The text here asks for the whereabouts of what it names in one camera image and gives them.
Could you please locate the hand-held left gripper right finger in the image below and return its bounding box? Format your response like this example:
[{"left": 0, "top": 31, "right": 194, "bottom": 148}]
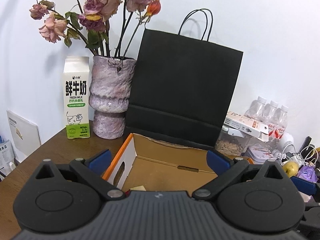
[{"left": 192, "top": 149, "right": 284, "bottom": 201}]

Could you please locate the white patterned tin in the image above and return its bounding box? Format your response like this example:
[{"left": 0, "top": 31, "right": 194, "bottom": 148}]
[{"left": 246, "top": 144, "right": 274, "bottom": 164}]

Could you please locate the dried pink rose bouquet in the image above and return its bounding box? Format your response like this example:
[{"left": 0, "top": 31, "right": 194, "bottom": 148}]
[{"left": 29, "top": 0, "right": 160, "bottom": 57}]

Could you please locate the purple ceramic vase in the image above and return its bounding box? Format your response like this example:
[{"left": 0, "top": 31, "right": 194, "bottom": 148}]
[{"left": 89, "top": 55, "right": 137, "bottom": 139}]

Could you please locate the white charger cable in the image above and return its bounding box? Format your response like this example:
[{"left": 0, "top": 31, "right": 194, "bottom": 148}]
[{"left": 281, "top": 142, "right": 319, "bottom": 167}]

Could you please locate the white printed bag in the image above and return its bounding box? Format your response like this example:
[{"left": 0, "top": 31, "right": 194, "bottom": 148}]
[{"left": 0, "top": 139, "right": 15, "bottom": 180}]

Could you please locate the clear jar of seeds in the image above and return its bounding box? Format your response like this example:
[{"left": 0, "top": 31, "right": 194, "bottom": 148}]
[{"left": 215, "top": 126, "right": 252, "bottom": 157}]

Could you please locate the white green milk carton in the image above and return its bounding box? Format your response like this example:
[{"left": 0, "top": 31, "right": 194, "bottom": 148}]
[{"left": 62, "top": 56, "right": 90, "bottom": 139}]

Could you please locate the clear water bottle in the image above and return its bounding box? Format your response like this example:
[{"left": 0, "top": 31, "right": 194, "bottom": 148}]
[
  {"left": 272, "top": 105, "right": 290, "bottom": 139},
  {"left": 244, "top": 96, "right": 266, "bottom": 123},
  {"left": 262, "top": 100, "right": 279, "bottom": 130}
]

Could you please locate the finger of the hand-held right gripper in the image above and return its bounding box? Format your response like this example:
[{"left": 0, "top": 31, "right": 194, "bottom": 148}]
[{"left": 291, "top": 176, "right": 317, "bottom": 196}]

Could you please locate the red cardboard box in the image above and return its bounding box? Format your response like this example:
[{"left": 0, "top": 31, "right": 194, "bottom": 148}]
[{"left": 102, "top": 133, "right": 253, "bottom": 198}]

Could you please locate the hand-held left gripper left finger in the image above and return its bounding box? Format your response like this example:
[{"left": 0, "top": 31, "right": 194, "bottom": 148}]
[{"left": 35, "top": 149, "right": 126, "bottom": 201}]

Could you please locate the black paper bag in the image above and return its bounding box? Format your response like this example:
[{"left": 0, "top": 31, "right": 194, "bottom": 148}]
[{"left": 124, "top": 9, "right": 244, "bottom": 147}]

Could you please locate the small white fan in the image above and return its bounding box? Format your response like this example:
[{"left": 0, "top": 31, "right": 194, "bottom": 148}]
[{"left": 276, "top": 133, "right": 295, "bottom": 155}]

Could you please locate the purple tissue pack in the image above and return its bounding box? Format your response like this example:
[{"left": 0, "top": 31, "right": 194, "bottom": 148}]
[{"left": 299, "top": 165, "right": 318, "bottom": 183}]

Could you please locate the flat white carton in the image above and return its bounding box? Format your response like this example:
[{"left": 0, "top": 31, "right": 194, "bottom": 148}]
[{"left": 223, "top": 111, "right": 269, "bottom": 142}]

